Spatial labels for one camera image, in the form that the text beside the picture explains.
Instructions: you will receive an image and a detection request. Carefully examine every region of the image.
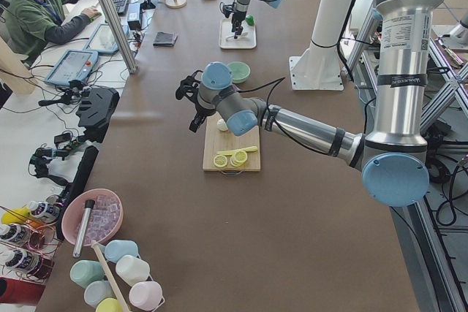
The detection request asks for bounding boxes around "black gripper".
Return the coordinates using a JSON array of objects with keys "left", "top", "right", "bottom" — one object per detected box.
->
[
  {"left": 232, "top": 12, "right": 246, "bottom": 34},
  {"left": 189, "top": 100, "right": 216, "bottom": 133}
]

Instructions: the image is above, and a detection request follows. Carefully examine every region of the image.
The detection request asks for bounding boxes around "white ceramic spoon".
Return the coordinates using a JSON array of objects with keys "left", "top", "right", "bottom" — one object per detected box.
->
[{"left": 225, "top": 32, "right": 249, "bottom": 41}]

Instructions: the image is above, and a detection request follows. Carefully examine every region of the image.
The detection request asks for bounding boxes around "white steamed bun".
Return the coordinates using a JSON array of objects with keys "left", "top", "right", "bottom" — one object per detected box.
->
[{"left": 216, "top": 118, "right": 229, "bottom": 132}]

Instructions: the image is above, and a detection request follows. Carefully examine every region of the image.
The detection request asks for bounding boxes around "green ceramic bowl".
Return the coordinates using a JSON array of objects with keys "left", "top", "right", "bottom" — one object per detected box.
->
[{"left": 227, "top": 61, "right": 251, "bottom": 84}]

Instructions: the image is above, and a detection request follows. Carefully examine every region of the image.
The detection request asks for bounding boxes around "pink bowl with ice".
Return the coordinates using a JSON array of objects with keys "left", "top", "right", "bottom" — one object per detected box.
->
[{"left": 61, "top": 189, "right": 124, "bottom": 246}]

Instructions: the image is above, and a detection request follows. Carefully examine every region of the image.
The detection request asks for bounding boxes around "green lime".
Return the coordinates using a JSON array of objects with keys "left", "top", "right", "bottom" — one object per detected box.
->
[{"left": 245, "top": 15, "right": 255, "bottom": 26}]

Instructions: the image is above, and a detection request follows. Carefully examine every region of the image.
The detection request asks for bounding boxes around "cream plastic tray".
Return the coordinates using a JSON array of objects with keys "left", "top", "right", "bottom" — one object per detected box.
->
[{"left": 219, "top": 19, "right": 257, "bottom": 50}]

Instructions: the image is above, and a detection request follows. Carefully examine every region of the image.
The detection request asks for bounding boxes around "wooden cutting board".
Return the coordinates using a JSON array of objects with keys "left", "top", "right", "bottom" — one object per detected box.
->
[{"left": 203, "top": 113, "right": 261, "bottom": 172}]

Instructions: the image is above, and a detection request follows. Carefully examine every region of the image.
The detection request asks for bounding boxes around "lemon slice left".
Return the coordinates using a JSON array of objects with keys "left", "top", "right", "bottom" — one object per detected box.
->
[{"left": 213, "top": 154, "right": 228, "bottom": 168}]

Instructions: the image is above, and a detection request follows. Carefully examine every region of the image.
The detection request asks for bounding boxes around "lemon slice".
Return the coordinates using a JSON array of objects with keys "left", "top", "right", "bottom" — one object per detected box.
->
[
  {"left": 230, "top": 151, "right": 248, "bottom": 167},
  {"left": 213, "top": 154, "right": 228, "bottom": 168}
]

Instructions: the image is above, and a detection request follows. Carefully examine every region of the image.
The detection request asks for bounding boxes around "lemon slice right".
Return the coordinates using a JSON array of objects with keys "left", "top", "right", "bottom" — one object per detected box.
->
[{"left": 230, "top": 151, "right": 248, "bottom": 167}]

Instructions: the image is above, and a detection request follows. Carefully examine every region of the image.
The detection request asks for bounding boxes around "yellow plastic knife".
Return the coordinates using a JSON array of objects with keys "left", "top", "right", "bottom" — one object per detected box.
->
[{"left": 216, "top": 145, "right": 258, "bottom": 156}]

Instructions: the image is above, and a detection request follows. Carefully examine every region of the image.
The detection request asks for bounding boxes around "grey folded cloth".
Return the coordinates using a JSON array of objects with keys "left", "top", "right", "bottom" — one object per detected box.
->
[{"left": 153, "top": 31, "right": 178, "bottom": 47}]

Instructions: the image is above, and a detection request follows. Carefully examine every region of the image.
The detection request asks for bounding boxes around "blue teach pendant far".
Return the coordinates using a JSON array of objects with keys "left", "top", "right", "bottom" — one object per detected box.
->
[{"left": 83, "top": 23, "right": 118, "bottom": 55}]

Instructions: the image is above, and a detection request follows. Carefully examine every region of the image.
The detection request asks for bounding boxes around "blue teach pendant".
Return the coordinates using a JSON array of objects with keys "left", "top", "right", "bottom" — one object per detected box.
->
[
  {"left": 45, "top": 50, "right": 99, "bottom": 87},
  {"left": 83, "top": 23, "right": 118, "bottom": 55}
]

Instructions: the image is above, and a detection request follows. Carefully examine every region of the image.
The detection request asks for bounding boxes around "blue teach pendant near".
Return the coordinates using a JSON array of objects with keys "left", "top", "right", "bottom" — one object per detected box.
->
[{"left": 45, "top": 50, "right": 99, "bottom": 87}]

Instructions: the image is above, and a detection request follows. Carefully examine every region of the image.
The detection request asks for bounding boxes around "black long bar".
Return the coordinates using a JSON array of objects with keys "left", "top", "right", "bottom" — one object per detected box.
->
[{"left": 56, "top": 145, "right": 99, "bottom": 241}]

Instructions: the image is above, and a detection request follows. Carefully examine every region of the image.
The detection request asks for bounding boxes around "metal cylinder tool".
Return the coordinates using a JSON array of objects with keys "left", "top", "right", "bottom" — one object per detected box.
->
[{"left": 72, "top": 199, "right": 95, "bottom": 259}]

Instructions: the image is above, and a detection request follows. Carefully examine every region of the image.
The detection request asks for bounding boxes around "wooden cup rack pole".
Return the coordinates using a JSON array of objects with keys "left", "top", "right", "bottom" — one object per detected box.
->
[{"left": 91, "top": 240, "right": 130, "bottom": 312}]

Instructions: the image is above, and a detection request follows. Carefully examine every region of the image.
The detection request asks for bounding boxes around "white plastic cup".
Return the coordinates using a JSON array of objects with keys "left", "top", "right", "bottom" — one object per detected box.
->
[{"left": 116, "top": 255, "right": 150, "bottom": 286}]

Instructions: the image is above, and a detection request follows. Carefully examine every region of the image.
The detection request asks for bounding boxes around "pink plastic cup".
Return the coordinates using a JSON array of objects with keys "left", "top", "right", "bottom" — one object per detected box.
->
[{"left": 129, "top": 281, "right": 163, "bottom": 311}]

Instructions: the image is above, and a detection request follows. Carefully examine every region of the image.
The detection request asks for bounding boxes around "green plastic cup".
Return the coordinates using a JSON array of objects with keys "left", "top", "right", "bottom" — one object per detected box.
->
[{"left": 69, "top": 260, "right": 105, "bottom": 289}]

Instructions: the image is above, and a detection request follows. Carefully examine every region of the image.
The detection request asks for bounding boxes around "person in green jacket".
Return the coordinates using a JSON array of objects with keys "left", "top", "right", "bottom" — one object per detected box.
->
[{"left": 4, "top": 0, "right": 100, "bottom": 66}]

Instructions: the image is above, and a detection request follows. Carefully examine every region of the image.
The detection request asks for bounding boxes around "grey blue plastic cup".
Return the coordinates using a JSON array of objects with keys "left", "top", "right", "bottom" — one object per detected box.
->
[{"left": 83, "top": 281, "right": 115, "bottom": 308}]

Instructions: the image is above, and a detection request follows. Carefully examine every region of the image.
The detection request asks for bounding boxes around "yellow plastic cup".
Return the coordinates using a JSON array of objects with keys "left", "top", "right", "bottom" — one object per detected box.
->
[{"left": 95, "top": 297, "right": 123, "bottom": 312}]

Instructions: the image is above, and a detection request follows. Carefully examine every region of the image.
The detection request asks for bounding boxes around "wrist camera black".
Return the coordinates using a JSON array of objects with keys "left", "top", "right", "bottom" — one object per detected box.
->
[
  {"left": 220, "top": 2, "right": 235, "bottom": 18},
  {"left": 175, "top": 69, "right": 203, "bottom": 103}
]

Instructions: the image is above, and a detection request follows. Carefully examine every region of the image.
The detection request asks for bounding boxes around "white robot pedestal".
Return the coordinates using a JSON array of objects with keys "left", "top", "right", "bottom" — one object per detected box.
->
[{"left": 290, "top": 0, "right": 352, "bottom": 91}]

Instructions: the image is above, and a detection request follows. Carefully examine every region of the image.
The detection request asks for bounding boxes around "aluminium frame post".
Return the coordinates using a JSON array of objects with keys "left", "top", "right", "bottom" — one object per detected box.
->
[{"left": 99, "top": 0, "right": 137, "bottom": 74}]

